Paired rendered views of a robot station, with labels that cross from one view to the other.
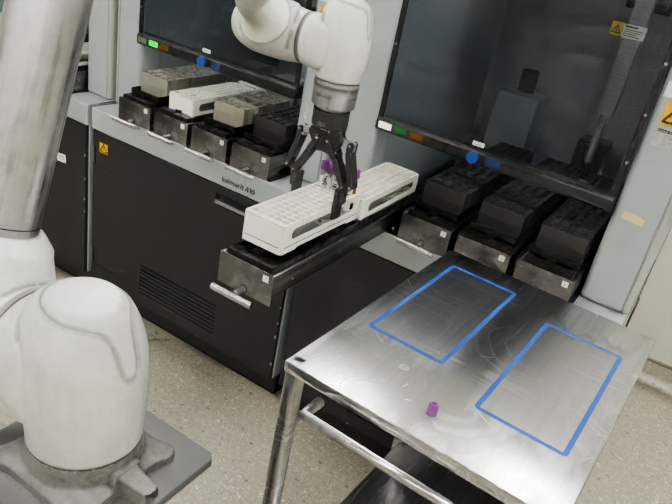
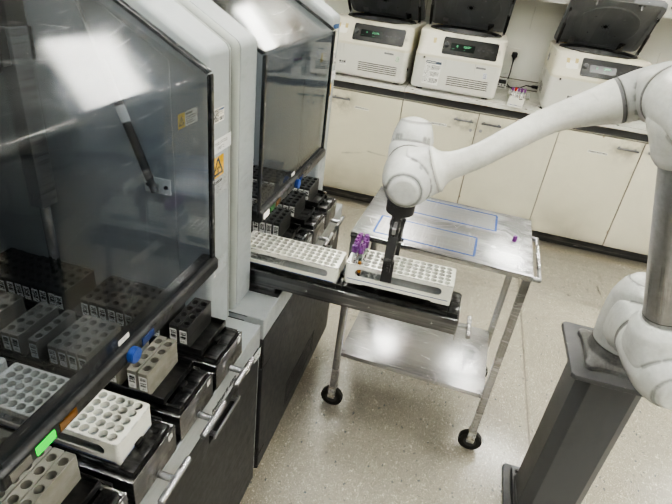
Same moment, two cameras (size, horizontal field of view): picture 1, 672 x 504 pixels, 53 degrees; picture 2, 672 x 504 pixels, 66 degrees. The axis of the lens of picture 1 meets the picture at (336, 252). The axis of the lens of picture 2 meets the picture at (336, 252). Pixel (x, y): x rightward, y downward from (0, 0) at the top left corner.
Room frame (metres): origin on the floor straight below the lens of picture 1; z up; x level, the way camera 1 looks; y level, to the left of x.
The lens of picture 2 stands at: (1.81, 1.22, 1.62)
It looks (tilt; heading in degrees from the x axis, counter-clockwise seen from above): 30 degrees down; 255
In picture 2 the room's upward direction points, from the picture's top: 7 degrees clockwise
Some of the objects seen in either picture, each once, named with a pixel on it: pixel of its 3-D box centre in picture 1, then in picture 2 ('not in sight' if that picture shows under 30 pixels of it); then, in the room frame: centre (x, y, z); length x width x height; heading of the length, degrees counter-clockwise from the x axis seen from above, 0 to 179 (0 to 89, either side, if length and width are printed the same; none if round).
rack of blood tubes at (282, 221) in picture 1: (305, 213); (400, 274); (1.31, 0.08, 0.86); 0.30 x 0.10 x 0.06; 153
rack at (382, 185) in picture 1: (374, 191); (293, 257); (1.59, -0.06, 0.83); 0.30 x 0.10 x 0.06; 153
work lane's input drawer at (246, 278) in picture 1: (332, 229); (349, 287); (1.43, 0.02, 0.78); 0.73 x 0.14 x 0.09; 153
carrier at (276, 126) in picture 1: (271, 129); (195, 323); (1.86, 0.25, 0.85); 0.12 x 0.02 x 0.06; 63
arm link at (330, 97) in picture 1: (334, 94); not in sight; (1.34, 0.06, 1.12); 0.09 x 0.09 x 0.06
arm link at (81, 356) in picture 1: (80, 361); (637, 313); (0.69, 0.30, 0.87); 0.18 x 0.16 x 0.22; 68
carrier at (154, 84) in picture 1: (156, 85); (48, 494); (2.07, 0.66, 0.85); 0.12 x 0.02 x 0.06; 63
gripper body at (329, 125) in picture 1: (328, 129); (399, 214); (1.34, 0.06, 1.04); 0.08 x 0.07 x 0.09; 63
